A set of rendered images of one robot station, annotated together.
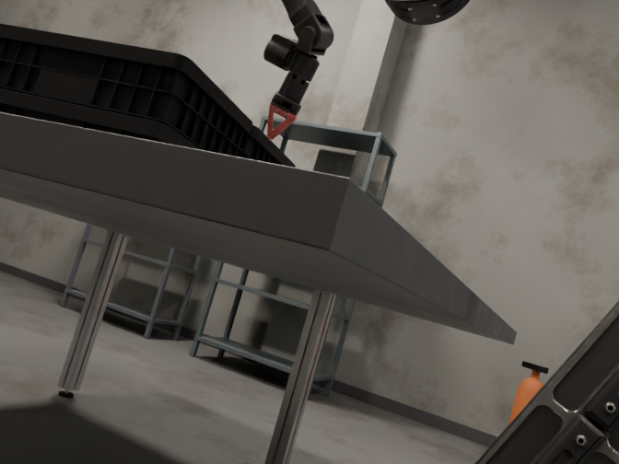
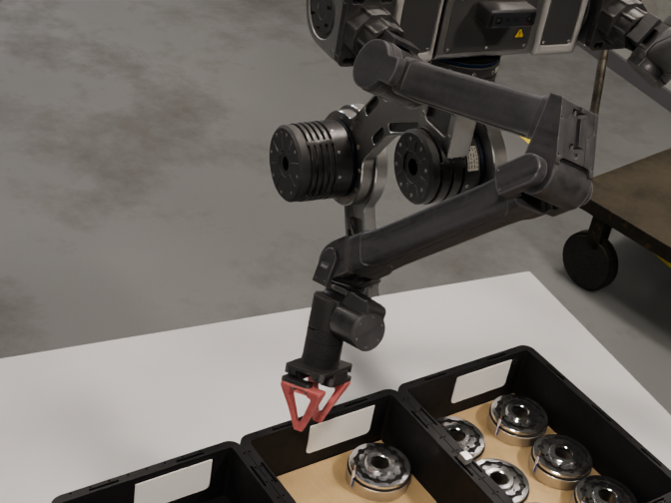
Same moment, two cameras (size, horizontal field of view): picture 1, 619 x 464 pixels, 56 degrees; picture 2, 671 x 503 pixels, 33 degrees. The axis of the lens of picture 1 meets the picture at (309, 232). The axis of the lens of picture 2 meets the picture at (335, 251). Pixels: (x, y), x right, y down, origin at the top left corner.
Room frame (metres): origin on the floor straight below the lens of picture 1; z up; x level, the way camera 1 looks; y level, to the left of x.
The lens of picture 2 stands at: (2.43, 0.88, 2.13)
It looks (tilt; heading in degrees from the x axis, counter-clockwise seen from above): 33 degrees down; 214
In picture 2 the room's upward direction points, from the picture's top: 10 degrees clockwise
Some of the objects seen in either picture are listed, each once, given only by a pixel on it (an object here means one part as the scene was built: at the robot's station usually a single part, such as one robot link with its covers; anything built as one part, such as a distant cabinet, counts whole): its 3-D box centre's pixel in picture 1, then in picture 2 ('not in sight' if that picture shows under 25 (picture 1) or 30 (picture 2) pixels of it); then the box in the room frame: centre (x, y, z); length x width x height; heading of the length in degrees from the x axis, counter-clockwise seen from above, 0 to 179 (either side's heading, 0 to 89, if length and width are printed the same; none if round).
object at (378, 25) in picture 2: not in sight; (374, 37); (1.05, -0.05, 1.45); 0.09 x 0.08 x 0.12; 155
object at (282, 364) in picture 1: (295, 252); not in sight; (4.06, 0.06, 0.89); 0.92 x 0.41 x 1.78; 65
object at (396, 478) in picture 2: not in sight; (379, 465); (1.23, 0.22, 0.86); 0.10 x 0.10 x 0.01
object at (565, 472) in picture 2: not in sight; (562, 455); (0.98, 0.42, 0.86); 0.10 x 0.10 x 0.01
